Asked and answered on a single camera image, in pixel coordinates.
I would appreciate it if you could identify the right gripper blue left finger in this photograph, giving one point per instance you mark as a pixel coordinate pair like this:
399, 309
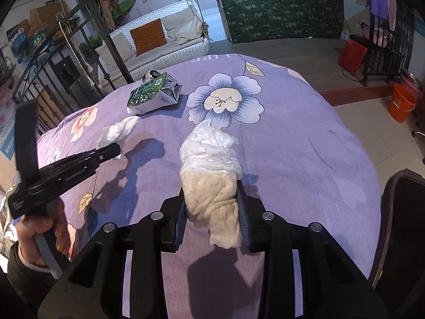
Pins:
172, 232

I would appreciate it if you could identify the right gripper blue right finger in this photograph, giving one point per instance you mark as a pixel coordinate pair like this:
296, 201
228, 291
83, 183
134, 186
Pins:
250, 211

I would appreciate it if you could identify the large white tissue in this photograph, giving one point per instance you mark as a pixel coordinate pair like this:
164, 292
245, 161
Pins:
209, 174

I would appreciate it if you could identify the dark wicker trash bin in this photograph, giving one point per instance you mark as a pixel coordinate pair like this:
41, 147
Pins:
398, 269

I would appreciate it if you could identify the person's left hand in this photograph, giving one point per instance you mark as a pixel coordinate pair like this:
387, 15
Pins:
30, 227

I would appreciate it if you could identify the purple floral tablecloth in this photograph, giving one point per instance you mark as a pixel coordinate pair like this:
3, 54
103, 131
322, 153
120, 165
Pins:
238, 118

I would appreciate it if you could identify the small white crumpled tissue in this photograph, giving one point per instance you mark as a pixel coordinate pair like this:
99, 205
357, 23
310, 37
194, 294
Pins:
117, 132

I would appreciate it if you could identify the green milk carton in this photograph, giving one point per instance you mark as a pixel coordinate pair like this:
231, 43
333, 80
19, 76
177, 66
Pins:
161, 92

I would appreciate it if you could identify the crumpled silver wrapper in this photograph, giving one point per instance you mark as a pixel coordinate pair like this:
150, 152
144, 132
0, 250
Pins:
151, 75

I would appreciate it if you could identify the white wicker swing sofa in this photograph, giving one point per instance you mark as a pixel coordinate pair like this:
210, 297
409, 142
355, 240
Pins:
185, 32

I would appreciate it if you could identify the orange plastic bucket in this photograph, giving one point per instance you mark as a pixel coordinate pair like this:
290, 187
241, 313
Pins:
401, 104

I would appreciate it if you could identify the red paper bag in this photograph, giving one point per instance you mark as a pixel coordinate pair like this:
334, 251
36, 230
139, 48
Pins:
352, 56

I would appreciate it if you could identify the orange cushion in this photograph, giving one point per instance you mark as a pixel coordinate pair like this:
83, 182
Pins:
148, 37

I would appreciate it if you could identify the green patterned covered table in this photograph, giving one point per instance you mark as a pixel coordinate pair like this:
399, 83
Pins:
248, 21

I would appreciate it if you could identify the black iron shelf rack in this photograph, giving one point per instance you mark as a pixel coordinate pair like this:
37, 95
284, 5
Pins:
390, 39

